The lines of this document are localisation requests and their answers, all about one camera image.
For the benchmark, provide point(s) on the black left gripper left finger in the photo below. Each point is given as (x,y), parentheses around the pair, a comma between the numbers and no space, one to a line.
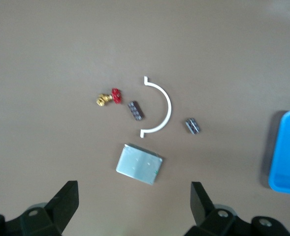
(48,218)

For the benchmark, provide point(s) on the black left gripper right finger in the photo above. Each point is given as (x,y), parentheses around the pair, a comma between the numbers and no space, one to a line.
(216,220)

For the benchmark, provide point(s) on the black block capacitor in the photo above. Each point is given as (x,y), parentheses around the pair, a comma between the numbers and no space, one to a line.
(192,126)
(135,110)

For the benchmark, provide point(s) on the grey metal box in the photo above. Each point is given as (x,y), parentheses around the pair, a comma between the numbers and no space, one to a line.
(138,163)

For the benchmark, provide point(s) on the blue plastic tray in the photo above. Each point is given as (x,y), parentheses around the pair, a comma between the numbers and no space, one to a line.
(287,152)

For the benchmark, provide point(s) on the brass valve red handwheel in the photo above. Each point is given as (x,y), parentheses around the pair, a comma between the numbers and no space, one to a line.
(115,96)

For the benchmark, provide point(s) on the white curved plastic bracket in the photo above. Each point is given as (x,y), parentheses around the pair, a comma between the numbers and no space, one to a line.
(169,108)

